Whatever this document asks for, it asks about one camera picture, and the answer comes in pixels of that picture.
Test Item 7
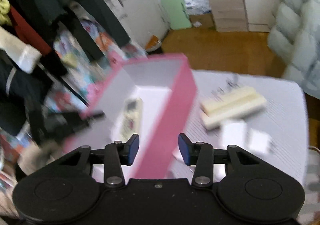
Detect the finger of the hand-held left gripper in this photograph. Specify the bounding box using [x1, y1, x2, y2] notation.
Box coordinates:
[80, 111, 106, 122]

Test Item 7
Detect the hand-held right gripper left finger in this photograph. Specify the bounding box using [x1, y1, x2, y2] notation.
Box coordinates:
[59, 134, 140, 188]

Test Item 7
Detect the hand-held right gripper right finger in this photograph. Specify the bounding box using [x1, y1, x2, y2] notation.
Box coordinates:
[177, 133, 260, 188]

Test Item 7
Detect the white remote with grey screen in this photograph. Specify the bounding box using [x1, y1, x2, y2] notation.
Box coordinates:
[121, 98, 143, 142]

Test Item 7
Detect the pink cardboard box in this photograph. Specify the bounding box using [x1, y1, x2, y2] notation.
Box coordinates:
[62, 53, 197, 179]

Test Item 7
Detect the cream remote control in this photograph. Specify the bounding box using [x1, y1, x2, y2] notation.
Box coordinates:
[201, 96, 267, 130]
[200, 87, 260, 113]

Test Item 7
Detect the black jacket with grey stripe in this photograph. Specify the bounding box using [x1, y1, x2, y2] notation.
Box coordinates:
[0, 50, 54, 137]

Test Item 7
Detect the small white box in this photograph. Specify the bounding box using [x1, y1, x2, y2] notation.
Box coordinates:
[222, 120, 247, 151]
[246, 130, 273, 156]

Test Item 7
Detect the colourful printed curtain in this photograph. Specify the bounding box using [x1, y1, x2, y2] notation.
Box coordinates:
[45, 14, 148, 115]

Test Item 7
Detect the white fleece garment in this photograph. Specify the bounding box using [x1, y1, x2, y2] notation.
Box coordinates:
[0, 26, 42, 74]

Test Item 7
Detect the trash bin with orange bag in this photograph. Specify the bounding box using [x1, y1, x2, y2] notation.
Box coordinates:
[145, 34, 162, 52]

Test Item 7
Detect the red garment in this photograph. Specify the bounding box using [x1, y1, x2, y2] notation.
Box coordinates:
[9, 5, 52, 55]

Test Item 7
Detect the white quilted table cover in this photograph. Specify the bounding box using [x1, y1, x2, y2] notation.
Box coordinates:
[172, 69, 308, 187]

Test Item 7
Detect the white tall cabinet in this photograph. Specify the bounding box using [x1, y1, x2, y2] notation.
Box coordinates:
[92, 0, 171, 51]

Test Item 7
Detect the yellow garment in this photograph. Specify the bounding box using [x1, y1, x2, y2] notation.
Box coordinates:
[0, 0, 13, 26]

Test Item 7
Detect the light green bin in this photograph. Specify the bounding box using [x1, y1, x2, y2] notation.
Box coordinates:
[160, 0, 192, 31]

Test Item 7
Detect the pale puffer jacket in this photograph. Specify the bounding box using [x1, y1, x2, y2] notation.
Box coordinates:
[267, 0, 320, 96]

